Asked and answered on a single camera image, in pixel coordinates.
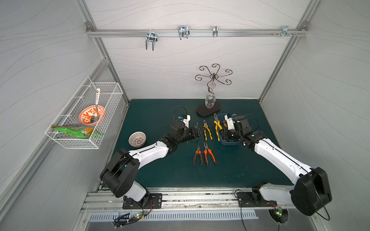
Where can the deli yellow long nose pliers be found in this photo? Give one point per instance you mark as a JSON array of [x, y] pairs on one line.
[[218, 126]]

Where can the aluminium hanging rail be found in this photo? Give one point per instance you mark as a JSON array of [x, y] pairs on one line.
[[200, 33]]

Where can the yellow black combination pliers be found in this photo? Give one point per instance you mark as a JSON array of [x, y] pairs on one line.
[[207, 131]]

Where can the orange patterned plate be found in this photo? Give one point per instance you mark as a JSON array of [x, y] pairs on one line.
[[86, 114]]

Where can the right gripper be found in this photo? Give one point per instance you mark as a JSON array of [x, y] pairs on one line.
[[227, 134]]

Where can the white handled utensil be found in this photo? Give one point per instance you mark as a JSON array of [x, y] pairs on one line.
[[95, 117]]

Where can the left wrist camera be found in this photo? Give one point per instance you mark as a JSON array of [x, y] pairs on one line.
[[185, 118]]

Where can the green plastic package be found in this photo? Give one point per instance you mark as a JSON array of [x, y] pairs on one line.
[[79, 132]]

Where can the black metal glass stand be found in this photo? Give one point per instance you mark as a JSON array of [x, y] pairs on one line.
[[211, 85]]

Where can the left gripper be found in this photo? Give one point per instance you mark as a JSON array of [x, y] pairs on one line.
[[193, 133]]

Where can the white perforated bowl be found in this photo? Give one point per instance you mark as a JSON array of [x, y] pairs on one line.
[[137, 139]]

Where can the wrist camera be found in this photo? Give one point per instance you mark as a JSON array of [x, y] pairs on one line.
[[229, 121], [185, 118]]

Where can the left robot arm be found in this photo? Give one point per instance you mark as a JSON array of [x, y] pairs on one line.
[[120, 172]]

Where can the clear wine glass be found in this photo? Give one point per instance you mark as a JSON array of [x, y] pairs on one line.
[[210, 100]]

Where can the white wire basket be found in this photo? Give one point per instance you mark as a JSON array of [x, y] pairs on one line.
[[110, 96]]

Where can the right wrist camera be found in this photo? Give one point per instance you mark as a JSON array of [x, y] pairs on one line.
[[229, 121]]

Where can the orange striped black pliers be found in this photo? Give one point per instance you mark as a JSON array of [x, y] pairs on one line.
[[198, 155]]

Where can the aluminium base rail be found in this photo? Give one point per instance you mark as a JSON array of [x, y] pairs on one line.
[[172, 199]]

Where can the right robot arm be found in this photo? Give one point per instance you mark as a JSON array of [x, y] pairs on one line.
[[310, 189]]

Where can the blue storage box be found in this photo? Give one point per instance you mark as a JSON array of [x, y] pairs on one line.
[[224, 139]]

